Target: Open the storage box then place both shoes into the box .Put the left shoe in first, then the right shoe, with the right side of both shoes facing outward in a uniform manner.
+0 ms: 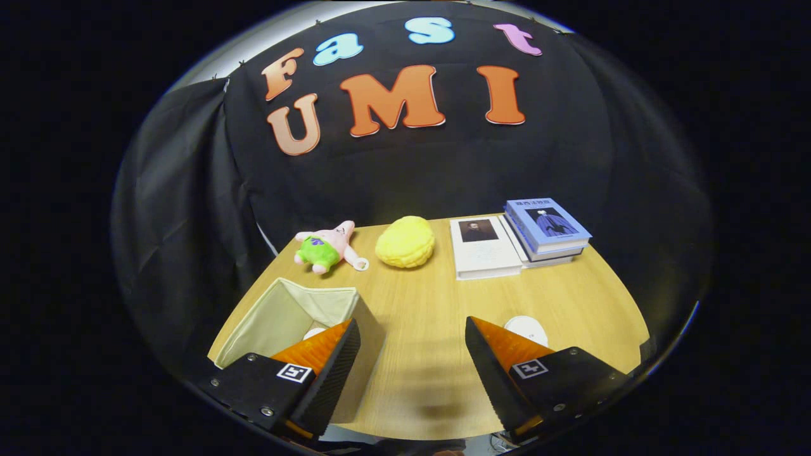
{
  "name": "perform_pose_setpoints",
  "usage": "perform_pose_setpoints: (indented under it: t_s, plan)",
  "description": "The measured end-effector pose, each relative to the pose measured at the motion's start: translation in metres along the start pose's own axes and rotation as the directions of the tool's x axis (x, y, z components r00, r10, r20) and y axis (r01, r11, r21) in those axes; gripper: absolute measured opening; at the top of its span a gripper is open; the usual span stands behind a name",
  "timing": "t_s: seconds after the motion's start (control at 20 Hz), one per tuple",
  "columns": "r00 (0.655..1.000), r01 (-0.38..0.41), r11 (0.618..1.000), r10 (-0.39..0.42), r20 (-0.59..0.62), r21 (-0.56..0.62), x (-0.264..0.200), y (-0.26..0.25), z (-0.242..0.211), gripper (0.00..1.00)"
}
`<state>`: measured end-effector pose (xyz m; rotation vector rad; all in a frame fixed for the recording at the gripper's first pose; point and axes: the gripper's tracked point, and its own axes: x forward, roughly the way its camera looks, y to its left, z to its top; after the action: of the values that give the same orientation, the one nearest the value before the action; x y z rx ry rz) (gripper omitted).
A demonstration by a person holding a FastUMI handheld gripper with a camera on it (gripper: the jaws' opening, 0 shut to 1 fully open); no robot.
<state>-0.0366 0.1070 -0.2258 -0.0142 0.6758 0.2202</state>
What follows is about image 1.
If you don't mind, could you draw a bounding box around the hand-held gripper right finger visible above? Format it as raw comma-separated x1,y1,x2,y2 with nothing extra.
465,316,634,444

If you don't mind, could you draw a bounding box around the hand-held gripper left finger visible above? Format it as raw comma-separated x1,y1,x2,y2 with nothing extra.
190,318,362,441

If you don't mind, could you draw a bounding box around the brown fabric storage box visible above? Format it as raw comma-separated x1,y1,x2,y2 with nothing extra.
214,277,387,425

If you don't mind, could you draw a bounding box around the white book with portrait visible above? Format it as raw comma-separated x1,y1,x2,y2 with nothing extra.
449,217,523,281

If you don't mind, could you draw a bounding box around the white book under stack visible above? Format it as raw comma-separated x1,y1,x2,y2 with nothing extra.
497,215,576,269

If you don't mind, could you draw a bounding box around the pink starfish plush toy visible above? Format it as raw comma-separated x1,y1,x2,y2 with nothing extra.
293,220,369,275

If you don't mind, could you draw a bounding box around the dark spine book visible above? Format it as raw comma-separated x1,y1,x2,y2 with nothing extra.
507,215,585,262

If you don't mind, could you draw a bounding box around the yellow bumpy plush toy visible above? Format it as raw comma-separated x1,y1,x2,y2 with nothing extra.
374,216,436,269

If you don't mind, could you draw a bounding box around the blue cover book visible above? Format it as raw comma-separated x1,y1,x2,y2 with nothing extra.
505,198,593,255

